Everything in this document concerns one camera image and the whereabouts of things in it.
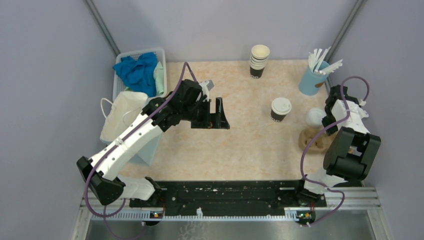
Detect stack of plastic lids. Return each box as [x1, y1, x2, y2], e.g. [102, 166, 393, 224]
[305, 107, 326, 129]

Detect white plastic basket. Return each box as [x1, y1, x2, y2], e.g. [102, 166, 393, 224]
[112, 48, 169, 100]

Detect stack of paper cups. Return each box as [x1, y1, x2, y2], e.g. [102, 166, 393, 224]
[249, 44, 271, 79]

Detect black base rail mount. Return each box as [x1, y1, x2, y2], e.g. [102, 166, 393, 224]
[129, 179, 327, 217]

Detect blue cloth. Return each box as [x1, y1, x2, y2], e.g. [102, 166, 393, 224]
[112, 52, 158, 98]

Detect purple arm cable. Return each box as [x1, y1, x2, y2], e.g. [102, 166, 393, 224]
[83, 61, 200, 240]
[299, 76, 371, 228]

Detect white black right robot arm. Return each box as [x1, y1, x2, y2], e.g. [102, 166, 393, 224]
[293, 85, 381, 206]

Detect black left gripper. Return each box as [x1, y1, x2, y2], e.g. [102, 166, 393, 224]
[182, 97, 230, 129]

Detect translucent plastic cup lid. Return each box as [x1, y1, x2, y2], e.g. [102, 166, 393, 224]
[271, 97, 292, 115]

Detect white wrapped straws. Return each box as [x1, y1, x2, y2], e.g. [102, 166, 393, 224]
[307, 46, 343, 76]

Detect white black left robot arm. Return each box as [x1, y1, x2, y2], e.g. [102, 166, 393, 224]
[76, 79, 230, 207]

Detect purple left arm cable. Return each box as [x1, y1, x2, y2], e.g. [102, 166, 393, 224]
[83, 61, 200, 240]

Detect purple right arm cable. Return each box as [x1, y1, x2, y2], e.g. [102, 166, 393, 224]
[299, 76, 371, 228]

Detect brown pulp cup carrier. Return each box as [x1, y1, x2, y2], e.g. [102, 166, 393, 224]
[298, 127, 336, 154]

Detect light blue paper bag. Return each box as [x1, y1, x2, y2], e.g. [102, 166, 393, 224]
[99, 91, 161, 166]

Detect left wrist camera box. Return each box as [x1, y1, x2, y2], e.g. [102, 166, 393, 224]
[199, 80, 215, 102]

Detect single black paper cup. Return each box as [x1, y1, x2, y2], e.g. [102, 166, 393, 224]
[270, 110, 287, 122]

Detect blue straw holder cup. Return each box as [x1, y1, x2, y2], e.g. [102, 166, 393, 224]
[298, 61, 329, 96]

